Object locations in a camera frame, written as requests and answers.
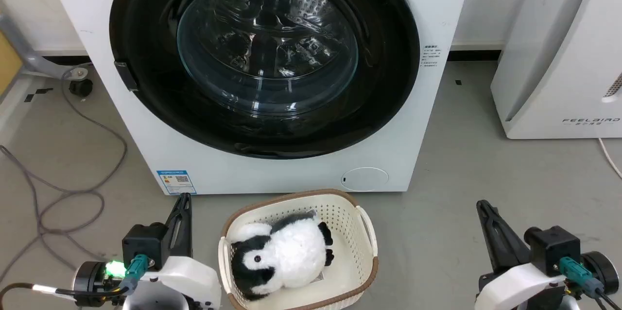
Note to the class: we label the grey metal frame leg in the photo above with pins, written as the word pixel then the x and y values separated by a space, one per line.
pixel 19 43

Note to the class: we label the small printed text sticker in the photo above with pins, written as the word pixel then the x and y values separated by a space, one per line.
pixel 431 59

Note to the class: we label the blue energy label sticker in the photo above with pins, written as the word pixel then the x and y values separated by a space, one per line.
pixel 176 181

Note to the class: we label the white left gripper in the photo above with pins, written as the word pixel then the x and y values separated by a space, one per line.
pixel 189 276

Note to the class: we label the black caster wheel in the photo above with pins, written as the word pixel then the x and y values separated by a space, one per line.
pixel 80 87

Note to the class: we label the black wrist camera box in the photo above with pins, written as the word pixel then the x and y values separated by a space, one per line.
pixel 554 247
pixel 146 244

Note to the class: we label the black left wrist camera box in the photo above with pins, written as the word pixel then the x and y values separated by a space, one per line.
pixel 146 244

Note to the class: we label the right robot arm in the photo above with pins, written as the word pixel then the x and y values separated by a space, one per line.
pixel 602 271

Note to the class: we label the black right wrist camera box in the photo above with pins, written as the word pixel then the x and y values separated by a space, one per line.
pixel 554 247

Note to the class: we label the white air purifier appliance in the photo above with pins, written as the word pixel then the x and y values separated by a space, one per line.
pixel 549 57

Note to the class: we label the black round glass washer door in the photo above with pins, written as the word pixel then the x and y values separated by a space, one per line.
pixel 388 77

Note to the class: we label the cream laundry basket brown rim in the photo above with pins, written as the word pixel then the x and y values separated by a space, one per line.
pixel 347 222

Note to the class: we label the white front-load washing machine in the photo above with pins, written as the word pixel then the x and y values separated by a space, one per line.
pixel 146 154

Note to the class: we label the black white penguin plush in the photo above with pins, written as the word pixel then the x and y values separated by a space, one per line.
pixel 291 256

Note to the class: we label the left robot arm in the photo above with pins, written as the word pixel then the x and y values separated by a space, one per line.
pixel 90 278

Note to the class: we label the round white filter cover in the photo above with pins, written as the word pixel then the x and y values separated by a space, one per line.
pixel 364 179

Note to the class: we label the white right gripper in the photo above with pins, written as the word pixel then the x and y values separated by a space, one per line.
pixel 515 290

